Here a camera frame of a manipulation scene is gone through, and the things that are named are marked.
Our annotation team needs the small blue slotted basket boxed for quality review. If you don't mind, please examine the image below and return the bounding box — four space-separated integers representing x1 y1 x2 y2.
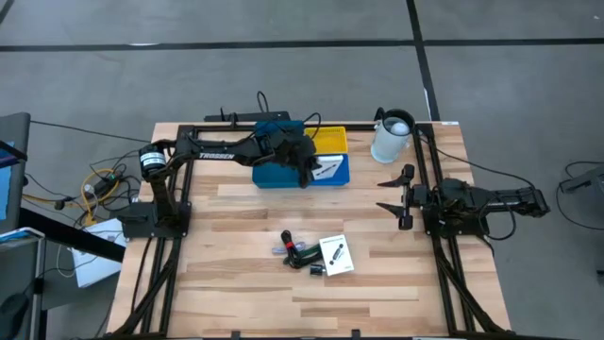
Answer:
305 153 351 187

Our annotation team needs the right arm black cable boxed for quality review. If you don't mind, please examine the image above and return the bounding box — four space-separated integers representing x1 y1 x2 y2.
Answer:
478 197 518 242

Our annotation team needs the grey cart with blue top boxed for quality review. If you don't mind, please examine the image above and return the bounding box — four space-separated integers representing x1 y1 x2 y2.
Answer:
0 227 46 340

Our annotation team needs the large teal plastic bin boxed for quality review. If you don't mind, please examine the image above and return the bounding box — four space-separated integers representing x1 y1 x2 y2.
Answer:
251 120 307 190

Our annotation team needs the yellow cable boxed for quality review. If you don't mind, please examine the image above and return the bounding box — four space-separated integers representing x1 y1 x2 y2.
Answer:
21 168 120 223

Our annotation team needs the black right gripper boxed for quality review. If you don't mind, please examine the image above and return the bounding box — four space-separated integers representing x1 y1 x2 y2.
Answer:
376 163 429 231

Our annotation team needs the white microphone product box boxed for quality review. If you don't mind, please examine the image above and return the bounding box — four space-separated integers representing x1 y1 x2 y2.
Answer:
318 234 356 278
310 154 344 183

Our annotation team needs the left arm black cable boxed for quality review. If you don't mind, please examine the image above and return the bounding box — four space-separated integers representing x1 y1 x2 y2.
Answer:
254 91 323 142

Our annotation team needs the yellow slotted plastic basket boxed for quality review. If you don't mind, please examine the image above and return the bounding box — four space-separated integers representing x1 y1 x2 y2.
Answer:
304 126 349 156

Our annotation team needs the grey computer monitor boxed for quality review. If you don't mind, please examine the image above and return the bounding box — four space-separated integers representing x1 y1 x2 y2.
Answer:
0 111 32 235

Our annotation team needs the black power cable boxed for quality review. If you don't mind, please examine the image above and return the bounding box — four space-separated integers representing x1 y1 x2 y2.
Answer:
417 134 537 190

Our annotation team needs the green black braided cable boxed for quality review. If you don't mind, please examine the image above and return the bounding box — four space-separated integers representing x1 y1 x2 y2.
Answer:
290 252 327 270

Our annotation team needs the black diagonal bar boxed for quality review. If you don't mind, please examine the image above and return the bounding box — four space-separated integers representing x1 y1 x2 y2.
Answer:
18 207 126 264

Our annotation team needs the white cardboard box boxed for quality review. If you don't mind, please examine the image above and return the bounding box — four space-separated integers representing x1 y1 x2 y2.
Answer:
70 217 127 288

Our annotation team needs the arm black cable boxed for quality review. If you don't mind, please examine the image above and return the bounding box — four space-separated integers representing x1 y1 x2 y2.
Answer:
254 91 323 142
478 197 518 242

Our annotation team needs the grey floor device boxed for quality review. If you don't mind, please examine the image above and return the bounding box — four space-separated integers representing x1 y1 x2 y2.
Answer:
559 164 604 194

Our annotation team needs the black cable bundle red tie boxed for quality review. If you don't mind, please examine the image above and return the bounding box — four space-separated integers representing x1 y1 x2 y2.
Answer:
280 229 327 270

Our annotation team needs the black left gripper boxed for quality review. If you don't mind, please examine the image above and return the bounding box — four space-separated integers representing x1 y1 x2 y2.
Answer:
267 127 323 186

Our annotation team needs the white cylindrical container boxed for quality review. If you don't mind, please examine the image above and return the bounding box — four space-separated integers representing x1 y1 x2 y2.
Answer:
370 108 416 165

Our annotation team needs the thin black floor cable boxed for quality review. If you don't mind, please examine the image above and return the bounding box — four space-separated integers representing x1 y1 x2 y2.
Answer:
30 120 152 144

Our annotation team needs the black bar device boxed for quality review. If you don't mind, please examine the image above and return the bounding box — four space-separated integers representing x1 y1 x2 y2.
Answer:
204 107 292 123

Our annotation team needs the black computer mouse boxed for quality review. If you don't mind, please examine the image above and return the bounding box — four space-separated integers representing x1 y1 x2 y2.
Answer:
0 293 30 337

